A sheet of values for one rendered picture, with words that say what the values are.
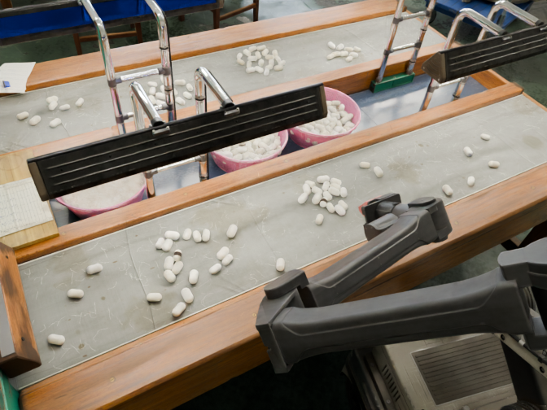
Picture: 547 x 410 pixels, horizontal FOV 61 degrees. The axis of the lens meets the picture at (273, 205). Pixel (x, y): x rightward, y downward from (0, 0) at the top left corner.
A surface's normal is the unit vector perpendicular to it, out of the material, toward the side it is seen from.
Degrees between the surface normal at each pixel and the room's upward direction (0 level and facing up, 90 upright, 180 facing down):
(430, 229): 42
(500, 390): 0
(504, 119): 0
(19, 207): 0
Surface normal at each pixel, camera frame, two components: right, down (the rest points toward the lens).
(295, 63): 0.08, -0.66
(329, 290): 0.53, -0.10
